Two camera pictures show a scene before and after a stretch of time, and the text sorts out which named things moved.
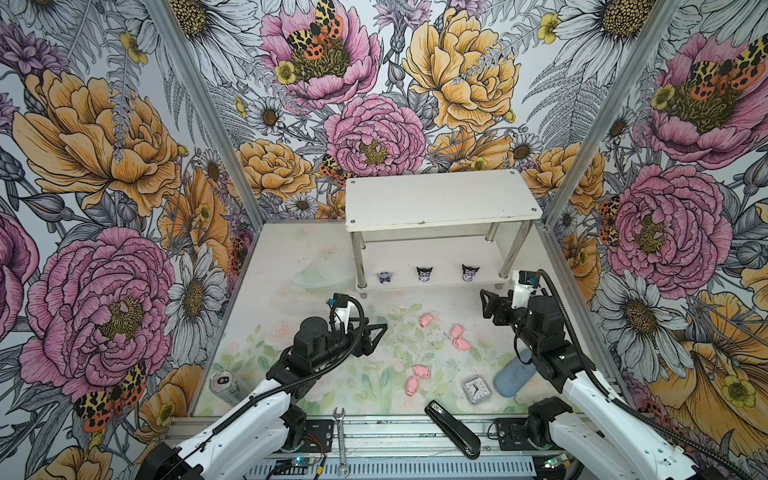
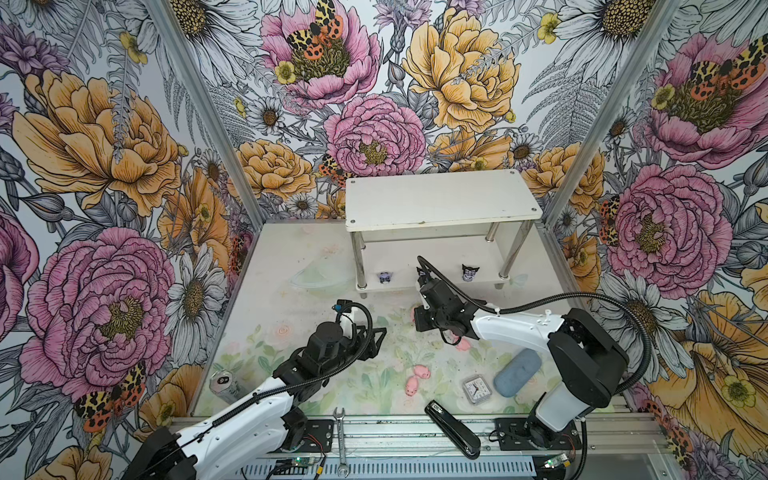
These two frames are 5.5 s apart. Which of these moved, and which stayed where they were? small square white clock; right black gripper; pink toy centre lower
Moved: right black gripper
Stayed: small square white clock; pink toy centre lower
